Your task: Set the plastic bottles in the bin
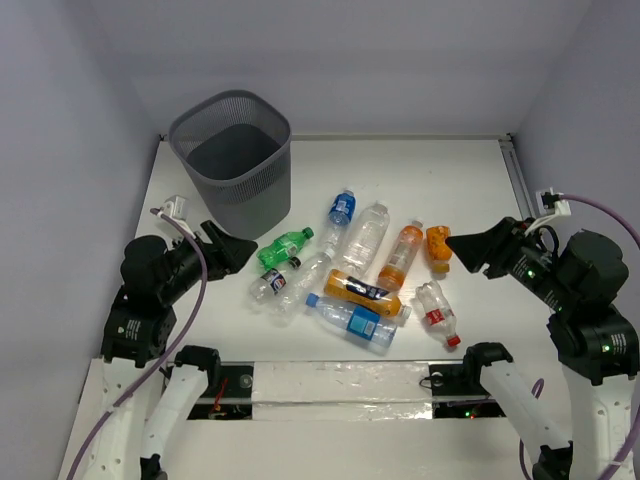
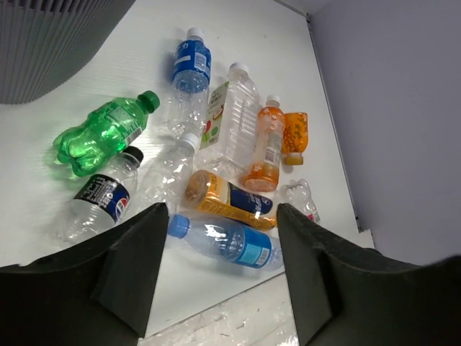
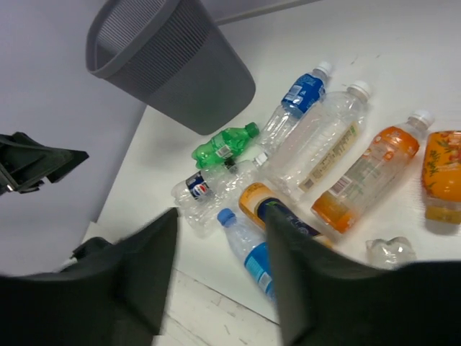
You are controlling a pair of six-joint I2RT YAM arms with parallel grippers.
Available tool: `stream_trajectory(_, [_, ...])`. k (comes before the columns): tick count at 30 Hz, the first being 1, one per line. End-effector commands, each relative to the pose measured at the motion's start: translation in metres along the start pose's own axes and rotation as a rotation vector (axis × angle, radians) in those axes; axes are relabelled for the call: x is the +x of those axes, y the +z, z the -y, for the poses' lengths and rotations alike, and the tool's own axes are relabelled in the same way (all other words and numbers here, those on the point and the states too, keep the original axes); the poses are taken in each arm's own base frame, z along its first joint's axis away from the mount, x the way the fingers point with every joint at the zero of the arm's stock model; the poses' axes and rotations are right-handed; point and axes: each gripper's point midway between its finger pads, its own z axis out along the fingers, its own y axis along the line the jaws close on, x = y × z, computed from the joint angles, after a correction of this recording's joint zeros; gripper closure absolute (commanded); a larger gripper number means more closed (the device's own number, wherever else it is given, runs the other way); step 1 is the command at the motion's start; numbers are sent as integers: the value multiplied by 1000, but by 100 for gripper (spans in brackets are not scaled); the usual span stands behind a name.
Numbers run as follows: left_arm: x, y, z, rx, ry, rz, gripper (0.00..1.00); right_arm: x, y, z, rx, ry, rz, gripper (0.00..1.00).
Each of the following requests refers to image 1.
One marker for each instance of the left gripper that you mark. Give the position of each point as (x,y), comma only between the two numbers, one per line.
(211,252)

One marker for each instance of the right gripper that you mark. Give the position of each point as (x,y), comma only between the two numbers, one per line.
(494,244)

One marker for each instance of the crushed orange bottle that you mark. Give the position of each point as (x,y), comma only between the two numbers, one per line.
(437,251)

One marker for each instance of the green soda bottle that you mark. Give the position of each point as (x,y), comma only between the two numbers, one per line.
(284,248)

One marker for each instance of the clear bottle red label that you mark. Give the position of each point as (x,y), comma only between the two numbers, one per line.
(439,317)

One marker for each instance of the tall orange juice bottle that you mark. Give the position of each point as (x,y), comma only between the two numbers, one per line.
(401,257)

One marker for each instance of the orange bottle dark label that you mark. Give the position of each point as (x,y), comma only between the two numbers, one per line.
(341,285)

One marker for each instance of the small blue label water bottle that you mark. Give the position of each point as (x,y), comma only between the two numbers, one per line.
(338,220)

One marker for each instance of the large clear water bottle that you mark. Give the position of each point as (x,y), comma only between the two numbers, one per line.
(364,240)

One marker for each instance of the blue cap water bottle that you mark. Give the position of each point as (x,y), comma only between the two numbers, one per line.
(353,323)

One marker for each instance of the clear bottle dark blue label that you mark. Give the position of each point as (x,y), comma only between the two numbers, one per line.
(270,283)

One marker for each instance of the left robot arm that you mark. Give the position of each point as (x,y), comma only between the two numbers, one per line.
(150,382)

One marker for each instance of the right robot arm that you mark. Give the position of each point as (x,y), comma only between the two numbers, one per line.
(597,347)

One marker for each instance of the grey mesh waste bin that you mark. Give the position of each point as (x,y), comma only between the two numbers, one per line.
(236,148)

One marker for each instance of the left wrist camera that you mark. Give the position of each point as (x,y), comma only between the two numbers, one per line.
(175,207)

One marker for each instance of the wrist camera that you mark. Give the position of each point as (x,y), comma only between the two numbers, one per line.
(550,204)
(175,207)

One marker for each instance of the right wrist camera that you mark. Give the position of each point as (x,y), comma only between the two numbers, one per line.
(550,204)

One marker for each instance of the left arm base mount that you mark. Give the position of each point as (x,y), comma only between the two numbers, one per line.
(230,398)

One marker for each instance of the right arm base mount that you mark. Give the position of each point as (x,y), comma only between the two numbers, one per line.
(454,396)

